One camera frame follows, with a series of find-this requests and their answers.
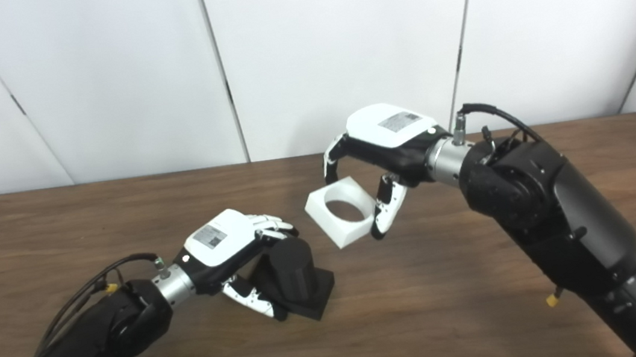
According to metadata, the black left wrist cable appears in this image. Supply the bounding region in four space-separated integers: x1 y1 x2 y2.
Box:
0 250 179 357

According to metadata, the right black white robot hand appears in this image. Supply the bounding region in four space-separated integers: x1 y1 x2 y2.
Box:
316 96 461 246

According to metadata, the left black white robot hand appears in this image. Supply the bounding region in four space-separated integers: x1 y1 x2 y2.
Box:
168 200 310 332

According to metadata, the black peg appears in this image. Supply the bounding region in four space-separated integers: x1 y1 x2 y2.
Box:
244 232 340 329

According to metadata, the white square piece with hole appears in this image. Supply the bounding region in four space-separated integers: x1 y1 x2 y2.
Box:
302 174 382 253

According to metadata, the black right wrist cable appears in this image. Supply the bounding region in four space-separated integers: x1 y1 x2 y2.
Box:
447 95 544 153

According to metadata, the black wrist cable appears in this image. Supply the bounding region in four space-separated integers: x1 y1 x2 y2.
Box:
447 95 544 153
0 250 179 357

